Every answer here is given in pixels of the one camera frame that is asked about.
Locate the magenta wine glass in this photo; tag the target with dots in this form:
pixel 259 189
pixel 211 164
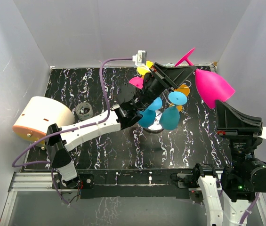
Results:
pixel 211 87
pixel 137 82

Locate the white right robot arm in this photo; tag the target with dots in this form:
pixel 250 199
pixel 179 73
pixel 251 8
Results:
pixel 229 197

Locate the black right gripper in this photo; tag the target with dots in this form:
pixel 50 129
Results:
pixel 230 123

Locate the orange wine glass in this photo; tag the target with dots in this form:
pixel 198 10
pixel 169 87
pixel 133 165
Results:
pixel 184 89
pixel 142 70

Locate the blue wine glass front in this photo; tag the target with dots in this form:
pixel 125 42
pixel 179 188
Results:
pixel 149 114

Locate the blue wine glass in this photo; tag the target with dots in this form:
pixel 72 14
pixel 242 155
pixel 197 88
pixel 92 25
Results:
pixel 149 114
pixel 170 117

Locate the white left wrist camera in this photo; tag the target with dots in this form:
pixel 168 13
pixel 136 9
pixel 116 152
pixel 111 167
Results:
pixel 139 59

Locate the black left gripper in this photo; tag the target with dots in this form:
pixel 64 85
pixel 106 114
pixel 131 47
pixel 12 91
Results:
pixel 173 77

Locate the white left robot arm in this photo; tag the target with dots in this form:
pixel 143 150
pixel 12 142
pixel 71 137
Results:
pixel 135 104

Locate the white orange appliance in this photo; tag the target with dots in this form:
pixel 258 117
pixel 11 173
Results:
pixel 38 115

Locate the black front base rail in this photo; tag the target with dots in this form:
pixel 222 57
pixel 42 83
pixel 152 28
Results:
pixel 132 183

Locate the blue wine glass back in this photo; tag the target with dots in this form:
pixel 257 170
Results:
pixel 170 117

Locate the chrome wire wine glass rack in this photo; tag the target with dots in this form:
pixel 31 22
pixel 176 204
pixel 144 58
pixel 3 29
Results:
pixel 156 127

